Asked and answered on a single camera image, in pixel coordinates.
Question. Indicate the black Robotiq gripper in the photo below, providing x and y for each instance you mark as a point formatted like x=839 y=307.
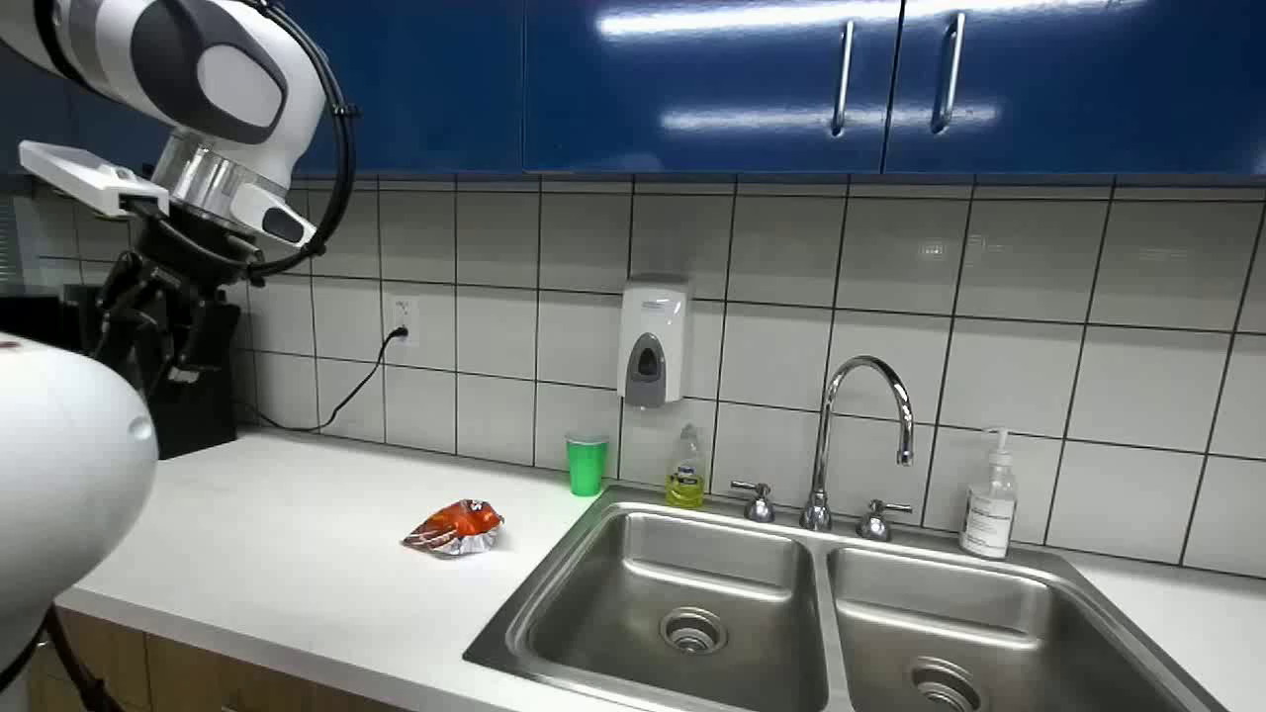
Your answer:
x=182 y=270

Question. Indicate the red chips packet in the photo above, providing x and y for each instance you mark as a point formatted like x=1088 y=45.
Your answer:
x=458 y=529

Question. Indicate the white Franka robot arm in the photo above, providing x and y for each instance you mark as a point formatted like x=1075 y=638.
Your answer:
x=82 y=488

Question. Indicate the stainless steel double sink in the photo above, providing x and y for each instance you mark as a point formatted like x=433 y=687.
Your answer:
x=635 y=593

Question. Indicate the steel sink drain strainer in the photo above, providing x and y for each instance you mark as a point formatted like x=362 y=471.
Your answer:
x=693 y=631
x=947 y=687

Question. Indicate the black countertop appliance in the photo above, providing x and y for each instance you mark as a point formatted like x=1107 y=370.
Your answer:
x=201 y=411

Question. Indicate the blue cabinet door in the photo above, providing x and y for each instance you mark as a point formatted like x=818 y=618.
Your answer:
x=715 y=82
x=1108 y=82
x=447 y=82

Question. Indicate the wooden base cabinet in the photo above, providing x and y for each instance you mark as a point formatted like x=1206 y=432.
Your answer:
x=201 y=679

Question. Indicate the green plastic cup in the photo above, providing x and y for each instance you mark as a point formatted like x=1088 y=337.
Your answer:
x=587 y=467

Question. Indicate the yellow dish soap bottle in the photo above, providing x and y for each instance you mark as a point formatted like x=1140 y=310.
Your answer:
x=686 y=475

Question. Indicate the chrome faucet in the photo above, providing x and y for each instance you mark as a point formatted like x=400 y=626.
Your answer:
x=846 y=397

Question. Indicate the clear pump soap bottle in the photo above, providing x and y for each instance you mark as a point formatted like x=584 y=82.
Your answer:
x=989 y=514

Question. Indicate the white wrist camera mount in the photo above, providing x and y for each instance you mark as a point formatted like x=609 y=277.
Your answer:
x=82 y=179

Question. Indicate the white wall power outlet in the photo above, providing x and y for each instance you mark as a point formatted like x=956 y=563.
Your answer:
x=400 y=319

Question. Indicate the white wall soap dispenser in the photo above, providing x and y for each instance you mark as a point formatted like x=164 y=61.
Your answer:
x=652 y=343

